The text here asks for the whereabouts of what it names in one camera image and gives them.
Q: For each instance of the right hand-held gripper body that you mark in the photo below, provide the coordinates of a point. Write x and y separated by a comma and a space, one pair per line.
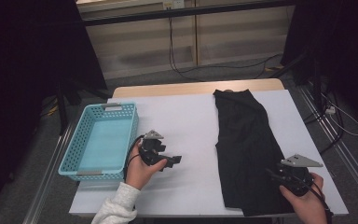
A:
296, 180

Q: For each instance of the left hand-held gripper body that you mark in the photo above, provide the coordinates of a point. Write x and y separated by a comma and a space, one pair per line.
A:
150, 152

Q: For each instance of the black pants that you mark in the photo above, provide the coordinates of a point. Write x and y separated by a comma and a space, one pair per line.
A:
245, 140

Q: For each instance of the light blue plastic basket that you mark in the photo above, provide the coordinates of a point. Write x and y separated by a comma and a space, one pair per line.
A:
105, 140

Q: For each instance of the person's left hand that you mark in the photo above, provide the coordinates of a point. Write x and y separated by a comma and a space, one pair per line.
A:
140, 174

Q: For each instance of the person's right hand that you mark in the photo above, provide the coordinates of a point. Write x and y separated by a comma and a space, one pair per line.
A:
309, 208

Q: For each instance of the white table cover sheet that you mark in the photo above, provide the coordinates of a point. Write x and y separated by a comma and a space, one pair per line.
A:
183, 124

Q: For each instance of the white plug adapter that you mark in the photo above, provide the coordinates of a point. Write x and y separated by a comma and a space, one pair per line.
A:
330, 110

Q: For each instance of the black metal stand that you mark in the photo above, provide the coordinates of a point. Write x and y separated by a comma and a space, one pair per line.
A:
62, 112
316, 81

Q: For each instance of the black horizontal bar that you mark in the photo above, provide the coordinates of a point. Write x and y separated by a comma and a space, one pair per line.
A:
180, 12

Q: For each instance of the narrow black curtain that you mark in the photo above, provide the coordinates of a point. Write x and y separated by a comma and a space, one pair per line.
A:
348, 46

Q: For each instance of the wide black curtain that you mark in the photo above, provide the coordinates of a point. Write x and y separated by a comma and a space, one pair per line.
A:
18, 62

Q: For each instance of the aluminium floor rail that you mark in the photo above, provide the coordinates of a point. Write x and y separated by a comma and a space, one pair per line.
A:
348, 158
48, 177

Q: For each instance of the white wall socket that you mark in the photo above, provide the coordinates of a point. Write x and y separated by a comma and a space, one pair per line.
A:
174, 4

